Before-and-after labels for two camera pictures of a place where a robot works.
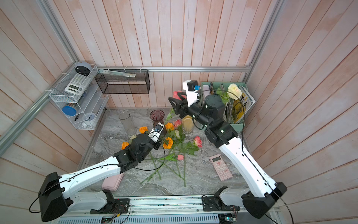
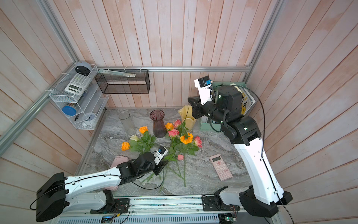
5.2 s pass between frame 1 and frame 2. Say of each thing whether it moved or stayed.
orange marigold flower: moved
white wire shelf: stayed
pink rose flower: moved
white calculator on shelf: stayed
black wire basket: stayed
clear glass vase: stayed
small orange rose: stayed
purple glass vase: stayed
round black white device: stayed
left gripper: moved
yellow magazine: stayed
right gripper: moved
